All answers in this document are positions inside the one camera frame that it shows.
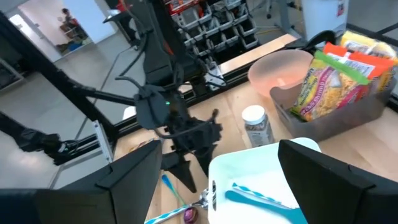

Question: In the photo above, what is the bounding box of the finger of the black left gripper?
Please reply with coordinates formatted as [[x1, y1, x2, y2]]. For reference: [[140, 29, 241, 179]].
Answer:
[[198, 146, 218, 177], [160, 154, 199, 194]]

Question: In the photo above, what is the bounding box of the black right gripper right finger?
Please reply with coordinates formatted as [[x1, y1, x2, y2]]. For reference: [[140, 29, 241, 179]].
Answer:
[[278, 139, 398, 224]]

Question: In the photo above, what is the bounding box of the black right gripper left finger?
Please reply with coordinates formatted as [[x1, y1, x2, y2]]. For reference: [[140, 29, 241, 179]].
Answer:
[[0, 139, 163, 224]]

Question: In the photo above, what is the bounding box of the silver spoon teal patterned handle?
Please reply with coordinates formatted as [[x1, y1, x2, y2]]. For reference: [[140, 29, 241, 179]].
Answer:
[[231, 182, 293, 208], [144, 187, 210, 224]]

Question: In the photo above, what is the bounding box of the white plastic bin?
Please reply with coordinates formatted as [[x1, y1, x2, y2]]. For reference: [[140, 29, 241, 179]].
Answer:
[[207, 137, 323, 224]]

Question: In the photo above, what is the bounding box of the iridescent spoon teal handle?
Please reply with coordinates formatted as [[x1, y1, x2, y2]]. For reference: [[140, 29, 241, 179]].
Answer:
[[160, 174, 199, 224]]

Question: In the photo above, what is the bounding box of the white-lidded spice jar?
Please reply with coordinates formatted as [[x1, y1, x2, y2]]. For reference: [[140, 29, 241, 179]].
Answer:
[[241, 105, 275, 149]]

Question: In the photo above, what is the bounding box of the teal plastic spoon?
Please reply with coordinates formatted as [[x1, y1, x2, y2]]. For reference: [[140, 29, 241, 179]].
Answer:
[[224, 189, 309, 224]]

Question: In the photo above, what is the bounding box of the green ramen packet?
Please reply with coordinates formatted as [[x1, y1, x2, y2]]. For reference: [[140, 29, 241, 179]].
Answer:
[[290, 49, 373, 122]]

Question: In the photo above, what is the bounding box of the orange ramen packet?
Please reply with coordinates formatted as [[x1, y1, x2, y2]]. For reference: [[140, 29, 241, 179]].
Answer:
[[323, 42, 396, 80]]

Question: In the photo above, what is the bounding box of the yellow ramen packet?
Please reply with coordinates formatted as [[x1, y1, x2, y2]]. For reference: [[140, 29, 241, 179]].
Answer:
[[340, 30, 398, 63]]

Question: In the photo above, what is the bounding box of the dark grey plastic bin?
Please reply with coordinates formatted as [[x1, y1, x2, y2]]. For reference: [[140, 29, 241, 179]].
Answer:
[[269, 77, 397, 142]]

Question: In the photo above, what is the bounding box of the pink translucent bowl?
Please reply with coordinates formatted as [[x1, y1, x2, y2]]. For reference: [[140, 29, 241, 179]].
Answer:
[[248, 49, 315, 99]]

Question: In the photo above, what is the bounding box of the grey parts bin shelf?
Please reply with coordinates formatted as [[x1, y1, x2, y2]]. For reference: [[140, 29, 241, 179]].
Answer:
[[164, 0, 261, 63]]

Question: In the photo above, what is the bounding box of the black side table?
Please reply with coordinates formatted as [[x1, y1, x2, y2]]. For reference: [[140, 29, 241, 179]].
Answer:
[[104, 9, 139, 50]]

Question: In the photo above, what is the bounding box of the grey cart base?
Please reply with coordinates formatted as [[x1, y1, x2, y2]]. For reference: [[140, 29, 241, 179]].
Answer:
[[264, 0, 304, 40]]

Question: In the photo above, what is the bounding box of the grey metal rack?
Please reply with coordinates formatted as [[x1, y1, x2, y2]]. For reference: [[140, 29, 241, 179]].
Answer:
[[0, 58, 24, 91]]

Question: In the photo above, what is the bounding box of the person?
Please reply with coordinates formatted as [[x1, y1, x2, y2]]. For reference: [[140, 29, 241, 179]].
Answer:
[[60, 7, 80, 30]]

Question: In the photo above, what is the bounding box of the white trash can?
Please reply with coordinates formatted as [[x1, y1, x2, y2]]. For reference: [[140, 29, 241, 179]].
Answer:
[[300, 0, 349, 41]]

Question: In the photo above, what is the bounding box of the grey metal mounting bracket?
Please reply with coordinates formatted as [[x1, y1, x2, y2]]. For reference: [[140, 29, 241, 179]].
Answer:
[[91, 119, 114, 163]]

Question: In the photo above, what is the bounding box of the black aluminium table frame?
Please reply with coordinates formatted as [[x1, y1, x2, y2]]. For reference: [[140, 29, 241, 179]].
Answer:
[[0, 11, 398, 166]]

